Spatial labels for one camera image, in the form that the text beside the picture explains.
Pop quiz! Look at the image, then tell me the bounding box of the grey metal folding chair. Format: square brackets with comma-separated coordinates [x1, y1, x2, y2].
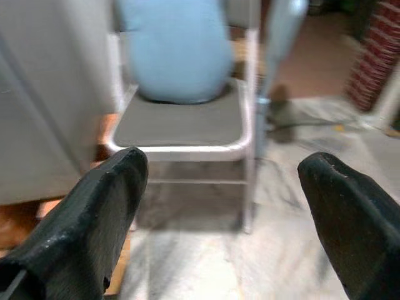
[106, 0, 260, 235]

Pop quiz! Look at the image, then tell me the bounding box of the light blue pillow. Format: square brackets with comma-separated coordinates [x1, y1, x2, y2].
[120, 0, 234, 106]

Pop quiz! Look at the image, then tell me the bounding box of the red brick pillar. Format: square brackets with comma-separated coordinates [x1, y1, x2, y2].
[343, 0, 400, 113]

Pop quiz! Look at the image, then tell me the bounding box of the white fridge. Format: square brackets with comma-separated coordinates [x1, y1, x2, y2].
[0, 0, 121, 207]

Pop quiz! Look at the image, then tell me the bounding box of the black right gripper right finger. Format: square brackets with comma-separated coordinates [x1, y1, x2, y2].
[296, 152, 400, 300]

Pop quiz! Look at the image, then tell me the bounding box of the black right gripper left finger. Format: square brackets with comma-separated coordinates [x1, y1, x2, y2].
[0, 146, 149, 300]

